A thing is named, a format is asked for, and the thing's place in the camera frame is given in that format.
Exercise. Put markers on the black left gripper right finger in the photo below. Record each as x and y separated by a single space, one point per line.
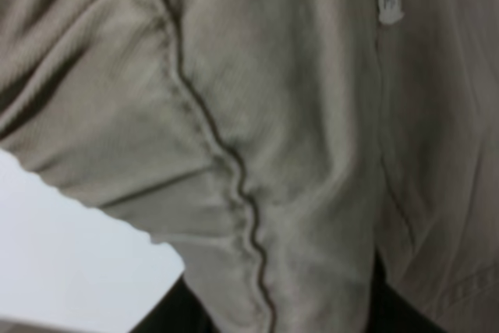
389 312

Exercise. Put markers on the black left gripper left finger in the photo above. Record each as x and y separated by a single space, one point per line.
179 311

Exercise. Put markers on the khaki shorts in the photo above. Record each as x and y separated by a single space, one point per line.
276 145

